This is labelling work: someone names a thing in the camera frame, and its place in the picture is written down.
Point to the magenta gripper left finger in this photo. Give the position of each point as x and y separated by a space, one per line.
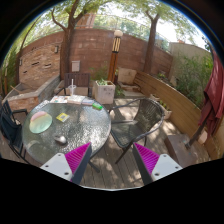
70 166

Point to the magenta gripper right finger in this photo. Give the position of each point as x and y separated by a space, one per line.
153 166

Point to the grey computer mouse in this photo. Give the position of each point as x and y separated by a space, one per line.
60 139

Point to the round pastel mouse pad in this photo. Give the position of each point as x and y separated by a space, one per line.
40 122

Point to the umbrella base block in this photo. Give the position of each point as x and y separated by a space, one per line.
185 157

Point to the round glass patio table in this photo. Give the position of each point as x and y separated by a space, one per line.
85 124

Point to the yellow square card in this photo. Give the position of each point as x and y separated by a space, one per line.
62 117

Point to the dark wicker chair right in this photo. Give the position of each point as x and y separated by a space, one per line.
148 119

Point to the green small box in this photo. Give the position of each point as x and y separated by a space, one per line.
97 106

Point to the open book on table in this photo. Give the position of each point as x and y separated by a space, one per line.
75 99

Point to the white booklet on table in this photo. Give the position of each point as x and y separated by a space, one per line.
59 99

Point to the dark chair left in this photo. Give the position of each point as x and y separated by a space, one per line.
11 129

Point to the closed red patio umbrella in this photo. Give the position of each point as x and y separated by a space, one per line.
213 107

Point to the white square planter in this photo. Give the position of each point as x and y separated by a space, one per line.
104 92

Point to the dark wooden chair back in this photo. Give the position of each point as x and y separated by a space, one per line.
80 80

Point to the right tree trunk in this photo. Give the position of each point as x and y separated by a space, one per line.
151 42

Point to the tree trunk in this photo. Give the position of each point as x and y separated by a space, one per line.
151 42
68 32

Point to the left tree trunk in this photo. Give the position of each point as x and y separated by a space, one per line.
68 32

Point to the garden lamp post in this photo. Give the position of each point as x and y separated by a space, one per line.
114 56

